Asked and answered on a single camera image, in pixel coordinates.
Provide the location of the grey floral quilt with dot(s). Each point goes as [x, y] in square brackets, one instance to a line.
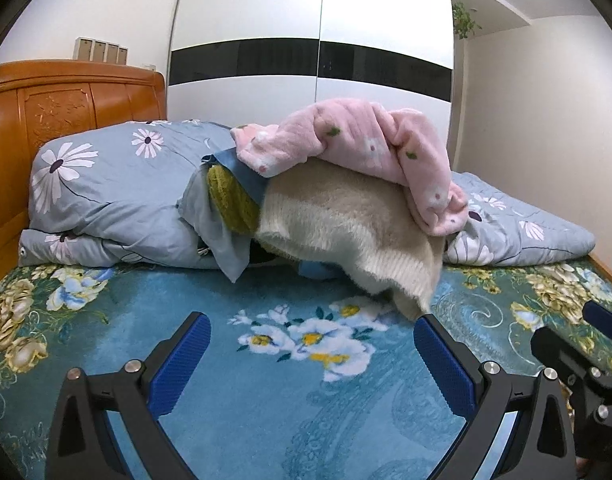
[111, 195]

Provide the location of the beige wall organizer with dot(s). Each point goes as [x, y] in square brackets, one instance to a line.
[101, 51]

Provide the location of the teal floral blanket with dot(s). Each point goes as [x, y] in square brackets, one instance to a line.
[286, 410]

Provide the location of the green potted plant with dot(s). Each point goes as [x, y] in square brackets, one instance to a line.
[464, 20]

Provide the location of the light blue garment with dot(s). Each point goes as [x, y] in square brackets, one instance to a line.
[318, 270]

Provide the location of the blue denim garment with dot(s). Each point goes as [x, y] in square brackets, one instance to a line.
[253, 185]

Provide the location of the wooden bed side rail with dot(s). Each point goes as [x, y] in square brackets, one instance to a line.
[610, 270]

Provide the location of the pink floral fleece garment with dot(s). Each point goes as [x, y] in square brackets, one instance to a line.
[346, 130]

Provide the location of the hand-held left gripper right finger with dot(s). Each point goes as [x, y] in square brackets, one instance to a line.
[443, 367]

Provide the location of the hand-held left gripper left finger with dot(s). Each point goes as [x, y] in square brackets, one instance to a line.
[181, 365]

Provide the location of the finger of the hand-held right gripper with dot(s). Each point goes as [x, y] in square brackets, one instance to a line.
[605, 317]
[560, 355]

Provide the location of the cream knit sweater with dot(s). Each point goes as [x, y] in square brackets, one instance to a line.
[336, 230]

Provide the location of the white wardrobe with black band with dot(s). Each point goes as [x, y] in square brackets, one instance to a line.
[246, 10]

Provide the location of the wooden headboard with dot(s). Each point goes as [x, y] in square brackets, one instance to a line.
[61, 105]

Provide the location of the green knit garment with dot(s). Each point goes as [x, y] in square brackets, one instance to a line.
[231, 200]

